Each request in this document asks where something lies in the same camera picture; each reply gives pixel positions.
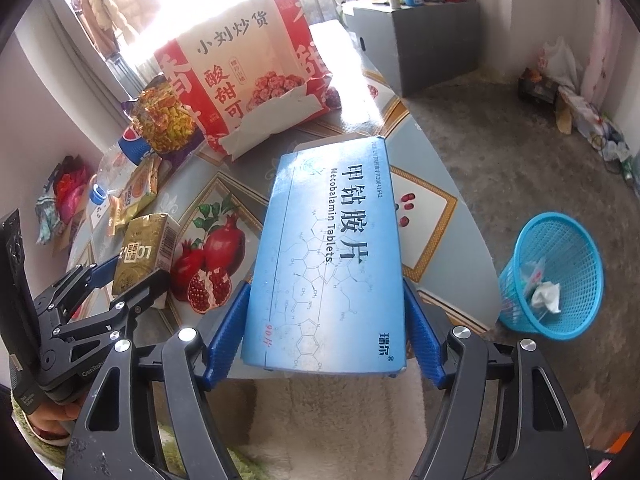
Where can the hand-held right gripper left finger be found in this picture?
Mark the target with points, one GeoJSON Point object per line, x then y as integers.
{"type": "Point", "coordinates": [227, 335]}

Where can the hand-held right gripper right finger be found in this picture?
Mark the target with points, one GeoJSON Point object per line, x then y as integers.
{"type": "Point", "coordinates": [425, 340]}

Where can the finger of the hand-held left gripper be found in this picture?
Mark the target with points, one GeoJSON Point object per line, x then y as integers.
{"type": "Point", "coordinates": [102, 271]}
{"type": "Point", "coordinates": [145, 292]}

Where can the gold carton box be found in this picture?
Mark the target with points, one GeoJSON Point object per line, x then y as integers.
{"type": "Point", "coordinates": [142, 250]}

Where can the golden yellow snack wrapper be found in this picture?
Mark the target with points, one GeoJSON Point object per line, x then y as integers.
{"type": "Point", "coordinates": [142, 185]}

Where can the blue medicine box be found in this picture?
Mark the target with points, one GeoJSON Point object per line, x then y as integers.
{"type": "Point", "coordinates": [325, 260]}

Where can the blue label plastic soda bottle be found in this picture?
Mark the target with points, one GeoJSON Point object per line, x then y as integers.
{"type": "Point", "coordinates": [131, 146]}

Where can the blue plastic wastebasket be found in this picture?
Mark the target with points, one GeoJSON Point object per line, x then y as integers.
{"type": "Point", "coordinates": [575, 260]}

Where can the person's left hand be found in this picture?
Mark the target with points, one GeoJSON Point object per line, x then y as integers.
{"type": "Point", "coordinates": [50, 417]}

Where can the small yellow snack wrapper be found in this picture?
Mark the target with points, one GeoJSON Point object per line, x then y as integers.
{"type": "Point", "coordinates": [117, 217]}

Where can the teal patterned cloth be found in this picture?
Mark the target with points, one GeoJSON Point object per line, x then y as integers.
{"type": "Point", "coordinates": [47, 220]}

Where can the pink plastic bag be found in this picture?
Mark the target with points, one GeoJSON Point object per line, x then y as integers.
{"type": "Point", "coordinates": [70, 195]}

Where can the fruit print tablecloth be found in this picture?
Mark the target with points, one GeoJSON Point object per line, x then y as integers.
{"type": "Point", "coordinates": [430, 230]}

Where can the beige fluffy blanket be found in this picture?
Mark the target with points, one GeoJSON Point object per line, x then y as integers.
{"type": "Point", "coordinates": [340, 425]}

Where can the green fluffy cloth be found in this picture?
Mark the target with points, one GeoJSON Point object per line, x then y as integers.
{"type": "Point", "coordinates": [240, 460]}

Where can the white paper towel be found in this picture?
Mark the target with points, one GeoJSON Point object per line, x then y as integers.
{"type": "Point", "coordinates": [545, 295]}

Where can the clear bag of snacks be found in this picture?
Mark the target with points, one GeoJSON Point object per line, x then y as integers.
{"type": "Point", "coordinates": [165, 115]}

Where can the red white snack bag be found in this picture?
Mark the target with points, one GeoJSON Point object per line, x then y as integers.
{"type": "Point", "coordinates": [240, 60]}

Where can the beige puffer jacket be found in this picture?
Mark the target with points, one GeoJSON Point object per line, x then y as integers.
{"type": "Point", "coordinates": [115, 10]}

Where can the brown cardboard sheet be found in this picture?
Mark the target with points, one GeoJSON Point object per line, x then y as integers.
{"type": "Point", "coordinates": [565, 110]}

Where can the dark cardboard box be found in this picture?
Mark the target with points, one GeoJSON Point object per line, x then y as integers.
{"type": "Point", "coordinates": [537, 87]}

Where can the grey cabinet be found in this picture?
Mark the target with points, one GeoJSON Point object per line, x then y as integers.
{"type": "Point", "coordinates": [425, 45]}

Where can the white plastic bag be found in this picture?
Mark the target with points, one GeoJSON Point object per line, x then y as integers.
{"type": "Point", "coordinates": [562, 62]}

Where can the pink wallpaper roll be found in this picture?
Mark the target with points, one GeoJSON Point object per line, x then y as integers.
{"type": "Point", "coordinates": [607, 45]}

